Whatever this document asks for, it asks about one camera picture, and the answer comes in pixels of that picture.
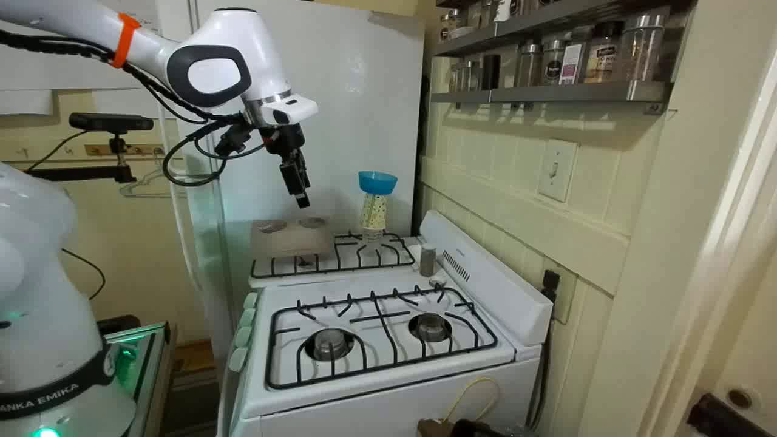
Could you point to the white refrigerator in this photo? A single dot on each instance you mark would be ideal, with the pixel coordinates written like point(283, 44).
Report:
point(356, 97)

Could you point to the glass spice jar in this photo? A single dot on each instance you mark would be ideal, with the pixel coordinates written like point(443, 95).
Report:
point(551, 64)
point(602, 57)
point(530, 64)
point(649, 49)
point(572, 61)

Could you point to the black camera on stand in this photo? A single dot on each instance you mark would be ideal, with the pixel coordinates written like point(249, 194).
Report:
point(111, 121)

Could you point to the small metal shaker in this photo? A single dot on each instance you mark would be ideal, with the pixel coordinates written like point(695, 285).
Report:
point(428, 260)

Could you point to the blue plastic bowl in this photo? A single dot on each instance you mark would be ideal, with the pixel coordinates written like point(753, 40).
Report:
point(378, 180)

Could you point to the metal spice shelf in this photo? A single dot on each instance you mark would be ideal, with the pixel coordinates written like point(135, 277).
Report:
point(560, 19)
point(567, 92)

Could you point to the cream light switch plate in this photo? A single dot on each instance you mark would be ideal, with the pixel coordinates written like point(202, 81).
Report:
point(556, 170)

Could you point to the white gas stove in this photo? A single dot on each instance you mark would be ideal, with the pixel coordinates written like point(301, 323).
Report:
point(452, 379)

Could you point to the black burner grate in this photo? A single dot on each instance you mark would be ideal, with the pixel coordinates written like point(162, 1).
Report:
point(390, 314)
point(324, 269)

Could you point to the metal burner cap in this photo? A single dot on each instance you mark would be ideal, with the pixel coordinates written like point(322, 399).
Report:
point(331, 344)
point(428, 327)

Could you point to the wall power outlet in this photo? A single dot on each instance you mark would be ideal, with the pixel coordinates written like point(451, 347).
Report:
point(551, 285)

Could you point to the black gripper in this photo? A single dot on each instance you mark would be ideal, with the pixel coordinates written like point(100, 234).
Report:
point(284, 148)

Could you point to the metal robot control box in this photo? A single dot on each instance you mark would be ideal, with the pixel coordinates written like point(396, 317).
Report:
point(148, 364)

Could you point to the cream panel door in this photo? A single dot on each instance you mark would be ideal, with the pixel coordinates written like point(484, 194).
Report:
point(745, 341)

